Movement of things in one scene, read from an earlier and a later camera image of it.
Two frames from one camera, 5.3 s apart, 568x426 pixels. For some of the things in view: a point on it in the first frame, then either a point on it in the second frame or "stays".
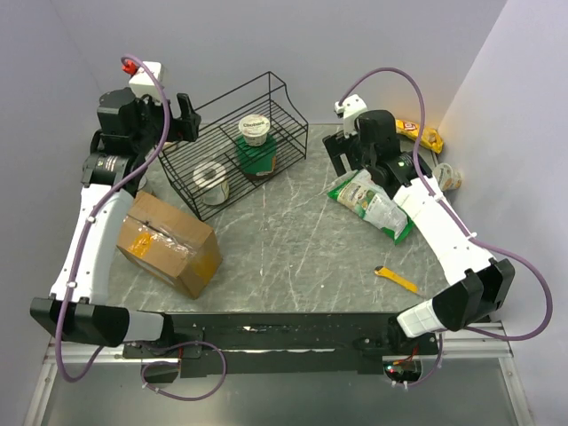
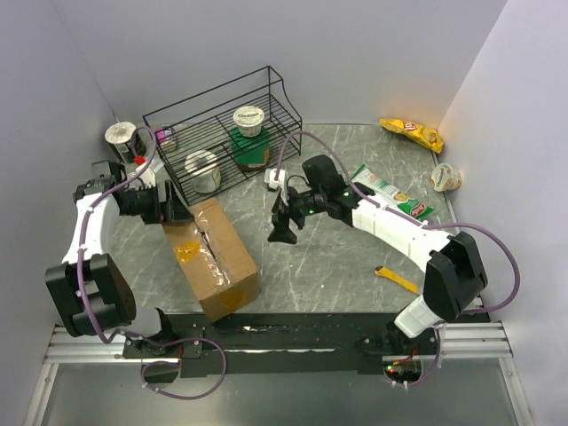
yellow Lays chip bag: [430, 138] stays
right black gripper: [338, 145] -> [280, 220]
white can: [210, 177] -> [204, 169]
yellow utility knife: [383, 272] stays
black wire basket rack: [232, 143] stays
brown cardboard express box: [167, 243] -> [214, 260]
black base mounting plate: [216, 345] stays
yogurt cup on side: [446, 177] stays
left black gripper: [186, 125] -> [176, 210]
